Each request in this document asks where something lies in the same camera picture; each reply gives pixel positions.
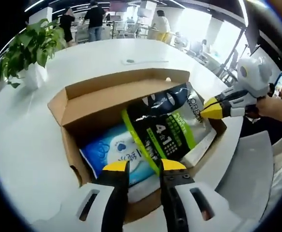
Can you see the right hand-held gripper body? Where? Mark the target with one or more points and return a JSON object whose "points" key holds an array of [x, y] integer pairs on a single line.
{"points": [[254, 75]]}

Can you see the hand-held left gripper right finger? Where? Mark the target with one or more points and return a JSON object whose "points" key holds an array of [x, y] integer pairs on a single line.
{"points": [[177, 193]]}

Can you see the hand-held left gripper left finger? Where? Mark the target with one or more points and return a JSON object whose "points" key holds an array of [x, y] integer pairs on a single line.
{"points": [[114, 193]]}

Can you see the small silver white carton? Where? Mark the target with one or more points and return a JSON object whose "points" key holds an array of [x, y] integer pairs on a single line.
{"points": [[201, 142]]}

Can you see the blue wet wipes soft pack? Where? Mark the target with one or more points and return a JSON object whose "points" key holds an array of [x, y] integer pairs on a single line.
{"points": [[114, 147]]}

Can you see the black green soft pouch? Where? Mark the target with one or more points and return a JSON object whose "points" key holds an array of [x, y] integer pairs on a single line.
{"points": [[155, 130]]}

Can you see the brown cardboard shoe box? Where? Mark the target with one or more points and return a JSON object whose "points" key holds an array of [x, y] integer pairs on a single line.
{"points": [[95, 113]]}

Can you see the person's right hand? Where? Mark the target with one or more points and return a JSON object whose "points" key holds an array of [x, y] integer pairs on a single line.
{"points": [[270, 107]]}

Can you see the black tripod stand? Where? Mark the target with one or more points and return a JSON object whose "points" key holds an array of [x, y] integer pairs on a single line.
{"points": [[232, 58]]}

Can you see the person's dark clothing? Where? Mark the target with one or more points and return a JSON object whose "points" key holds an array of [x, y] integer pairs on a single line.
{"points": [[259, 129]]}

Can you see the grey mesh office chair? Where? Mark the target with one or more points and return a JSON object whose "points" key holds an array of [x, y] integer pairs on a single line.
{"points": [[249, 166]]}

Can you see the green potted plant white pot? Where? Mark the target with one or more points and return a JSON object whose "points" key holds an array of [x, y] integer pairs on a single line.
{"points": [[32, 46]]}

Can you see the wall display screen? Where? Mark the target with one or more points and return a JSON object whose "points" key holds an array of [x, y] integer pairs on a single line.
{"points": [[114, 5]]}

